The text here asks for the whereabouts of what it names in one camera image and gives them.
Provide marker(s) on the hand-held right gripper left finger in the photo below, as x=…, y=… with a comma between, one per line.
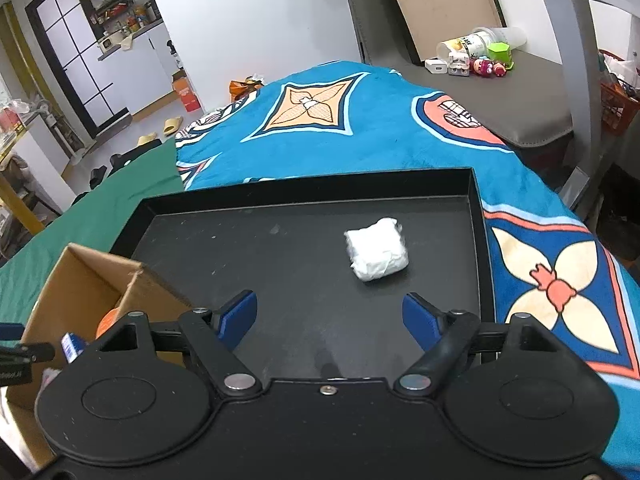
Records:
x=240, y=315

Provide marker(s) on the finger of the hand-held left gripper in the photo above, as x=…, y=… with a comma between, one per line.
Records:
x=10, y=332
x=30, y=352

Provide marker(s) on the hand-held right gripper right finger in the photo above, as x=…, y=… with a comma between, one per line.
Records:
x=420, y=315

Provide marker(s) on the small blue white packet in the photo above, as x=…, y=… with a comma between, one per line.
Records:
x=72, y=347

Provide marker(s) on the black tray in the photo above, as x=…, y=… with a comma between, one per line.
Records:
x=300, y=280

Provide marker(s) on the white plastic bundle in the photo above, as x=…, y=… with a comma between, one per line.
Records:
x=375, y=252

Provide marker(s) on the brown cardboard box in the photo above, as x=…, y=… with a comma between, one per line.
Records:
x=90, y=280

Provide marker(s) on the green blanket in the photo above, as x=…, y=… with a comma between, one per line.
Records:
x=75, y=230

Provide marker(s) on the yellow table leg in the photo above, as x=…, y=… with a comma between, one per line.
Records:
x=22, y=205

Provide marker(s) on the blue printed blanket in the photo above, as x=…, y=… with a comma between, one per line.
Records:
x=375, y=145

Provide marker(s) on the black shoe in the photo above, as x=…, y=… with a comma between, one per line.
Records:
x=98, y=176
x=118, y=161

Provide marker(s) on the yellow slipper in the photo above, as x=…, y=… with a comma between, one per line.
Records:
x=173, y=125
x=148, y=139

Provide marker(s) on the orange bag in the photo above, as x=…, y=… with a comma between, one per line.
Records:
x=240, y=90

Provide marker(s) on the red cardboard box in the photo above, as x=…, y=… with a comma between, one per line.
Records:
x=187, y=95

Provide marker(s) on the grey padded bench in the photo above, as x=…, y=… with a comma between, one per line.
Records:
x=525, y=105

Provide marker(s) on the white plastic bag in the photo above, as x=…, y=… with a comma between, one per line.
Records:
x=255, y=78

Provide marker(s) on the white charger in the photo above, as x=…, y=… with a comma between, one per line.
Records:
x=436, y=66

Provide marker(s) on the small white toy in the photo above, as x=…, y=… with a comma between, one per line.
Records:
x=458, y=65

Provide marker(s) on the red figure toy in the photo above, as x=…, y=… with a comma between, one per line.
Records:
x=480, y=66
x=500, y=69

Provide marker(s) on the black framed glass door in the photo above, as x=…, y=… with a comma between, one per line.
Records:
x=62, y=67

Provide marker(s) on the green toy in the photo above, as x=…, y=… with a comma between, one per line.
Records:
x=500, y=52

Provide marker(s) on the clear printed plastic cup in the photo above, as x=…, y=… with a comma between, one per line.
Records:
x=475, y=42

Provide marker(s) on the orange plastic basket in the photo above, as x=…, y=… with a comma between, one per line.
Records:
x=617, y=110

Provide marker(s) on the grey padded headboard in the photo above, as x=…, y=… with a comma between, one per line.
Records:
x=370, y=10

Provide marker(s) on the wooden board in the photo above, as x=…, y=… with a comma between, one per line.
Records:
x=440, y=5

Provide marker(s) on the kitchen shelf with bottles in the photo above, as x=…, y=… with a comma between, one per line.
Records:
x=125, y=15

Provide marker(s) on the grey metal frame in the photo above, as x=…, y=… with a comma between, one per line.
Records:
x=575, y=60

